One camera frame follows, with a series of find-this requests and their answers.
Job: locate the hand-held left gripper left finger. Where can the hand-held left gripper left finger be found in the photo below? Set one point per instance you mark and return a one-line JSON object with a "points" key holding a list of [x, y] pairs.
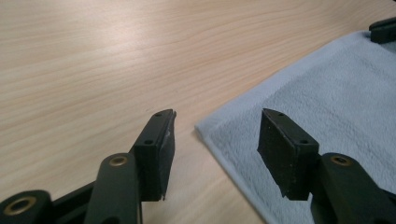
{"points": [[155, 155]]}

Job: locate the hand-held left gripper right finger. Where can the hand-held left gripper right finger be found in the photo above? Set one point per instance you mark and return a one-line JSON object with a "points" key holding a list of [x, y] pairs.
{"points": [[286, 155]]}

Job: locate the light blue towel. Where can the light blue towel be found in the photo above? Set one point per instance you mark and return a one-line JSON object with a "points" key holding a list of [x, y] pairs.
{"points": [[327, 93]]}

